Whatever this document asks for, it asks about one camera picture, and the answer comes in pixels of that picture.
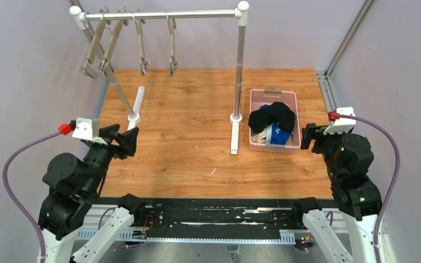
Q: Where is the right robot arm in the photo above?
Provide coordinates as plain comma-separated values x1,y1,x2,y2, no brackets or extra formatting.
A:
291,123,382,262

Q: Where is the metal clothes rack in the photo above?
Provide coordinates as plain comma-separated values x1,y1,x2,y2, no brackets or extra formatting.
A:
69,1,249,155

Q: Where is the pink plastic basket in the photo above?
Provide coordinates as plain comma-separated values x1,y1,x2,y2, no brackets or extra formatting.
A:
249,89,301,153

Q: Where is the empty beige hanger left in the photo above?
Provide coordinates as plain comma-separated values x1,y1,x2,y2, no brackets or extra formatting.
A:
73,11,111,79

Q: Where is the beige hanger with blue underwear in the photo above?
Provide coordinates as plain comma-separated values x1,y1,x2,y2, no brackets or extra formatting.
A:
133,16,149,76

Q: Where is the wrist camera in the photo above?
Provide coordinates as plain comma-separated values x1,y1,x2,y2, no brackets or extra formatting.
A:
72,117,99,140
323,107,356,135

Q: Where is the blue underwear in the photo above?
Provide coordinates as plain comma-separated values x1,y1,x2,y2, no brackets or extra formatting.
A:
260,104,292,145

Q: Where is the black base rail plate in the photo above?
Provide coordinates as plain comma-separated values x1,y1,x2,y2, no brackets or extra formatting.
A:
127,198,307,243

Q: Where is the beige clip hanger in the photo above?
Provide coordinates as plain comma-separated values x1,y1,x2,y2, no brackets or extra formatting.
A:
100,19,129,75

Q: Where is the black underwear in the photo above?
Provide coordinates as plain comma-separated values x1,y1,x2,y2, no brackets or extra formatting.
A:
248,101,296,133

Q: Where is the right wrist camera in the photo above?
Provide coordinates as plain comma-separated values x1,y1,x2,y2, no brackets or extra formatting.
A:
323,107,356,135

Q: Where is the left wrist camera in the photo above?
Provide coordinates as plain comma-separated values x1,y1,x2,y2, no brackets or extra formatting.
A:
72,117,99,140

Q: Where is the grey white underwear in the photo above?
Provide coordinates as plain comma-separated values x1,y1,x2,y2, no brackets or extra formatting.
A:
251,131,267,144

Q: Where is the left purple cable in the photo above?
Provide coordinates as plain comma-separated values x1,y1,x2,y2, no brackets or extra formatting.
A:
2,123,74,263

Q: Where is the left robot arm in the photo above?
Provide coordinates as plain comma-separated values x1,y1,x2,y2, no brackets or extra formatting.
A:
38,124,145,262

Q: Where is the beige hanger with black underwear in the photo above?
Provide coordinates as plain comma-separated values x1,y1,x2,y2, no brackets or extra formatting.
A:
166,13,179,76

